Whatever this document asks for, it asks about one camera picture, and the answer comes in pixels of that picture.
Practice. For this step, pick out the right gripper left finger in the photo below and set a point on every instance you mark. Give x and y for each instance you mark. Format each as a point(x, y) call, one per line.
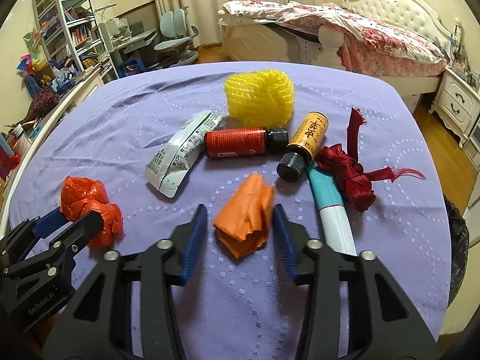
point(96, 323)

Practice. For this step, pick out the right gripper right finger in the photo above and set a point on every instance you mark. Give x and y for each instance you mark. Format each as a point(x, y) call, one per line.
point(382, 321)

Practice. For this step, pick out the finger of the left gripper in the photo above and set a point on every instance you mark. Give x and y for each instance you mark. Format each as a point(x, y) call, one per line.
point(21, 239)
point(70, 239)

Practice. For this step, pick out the red plastic bag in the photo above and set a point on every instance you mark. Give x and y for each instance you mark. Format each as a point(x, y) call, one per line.
point(81, 195)

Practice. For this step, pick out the teal white wrapper tube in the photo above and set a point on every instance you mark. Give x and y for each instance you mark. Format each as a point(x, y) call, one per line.
point(333, 215)

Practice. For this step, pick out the dark red ribbon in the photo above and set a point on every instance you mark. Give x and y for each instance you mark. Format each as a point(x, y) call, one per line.
point(353, 182)

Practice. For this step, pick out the white printed packet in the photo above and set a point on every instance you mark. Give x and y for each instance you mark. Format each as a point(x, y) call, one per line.
point(166, 171)

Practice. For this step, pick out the orange paper piece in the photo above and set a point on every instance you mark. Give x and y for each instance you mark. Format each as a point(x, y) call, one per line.
point(242, 225)

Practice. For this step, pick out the yellow label bottle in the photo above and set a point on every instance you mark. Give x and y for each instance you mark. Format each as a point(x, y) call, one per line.
point(303, 146)

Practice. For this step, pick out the red label bottle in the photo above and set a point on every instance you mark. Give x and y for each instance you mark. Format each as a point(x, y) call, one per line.
point(245, 141)

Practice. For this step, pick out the yellow foam net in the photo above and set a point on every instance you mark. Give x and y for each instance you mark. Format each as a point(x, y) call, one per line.
point(262, 98)

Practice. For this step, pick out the black lined trash bin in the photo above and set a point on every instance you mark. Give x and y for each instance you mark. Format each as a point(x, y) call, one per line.
point(460, 239)

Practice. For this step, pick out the purple tablecloth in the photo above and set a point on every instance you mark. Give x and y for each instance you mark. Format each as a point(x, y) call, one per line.
point(240, 303)

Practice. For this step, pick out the white bookshelf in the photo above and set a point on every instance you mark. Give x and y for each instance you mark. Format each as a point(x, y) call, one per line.
point(71, 36)

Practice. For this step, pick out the study desk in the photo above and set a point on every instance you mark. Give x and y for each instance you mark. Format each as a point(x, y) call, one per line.
point(128, 47)

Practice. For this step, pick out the white nightstand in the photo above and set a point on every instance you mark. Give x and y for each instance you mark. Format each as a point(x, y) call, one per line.
point(457, 104)

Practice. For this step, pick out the light blue desk chair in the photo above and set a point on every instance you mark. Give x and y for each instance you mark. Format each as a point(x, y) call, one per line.
point(178, 39)

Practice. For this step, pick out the floral pink quilt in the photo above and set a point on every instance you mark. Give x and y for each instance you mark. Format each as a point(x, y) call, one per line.
point(327, 36)

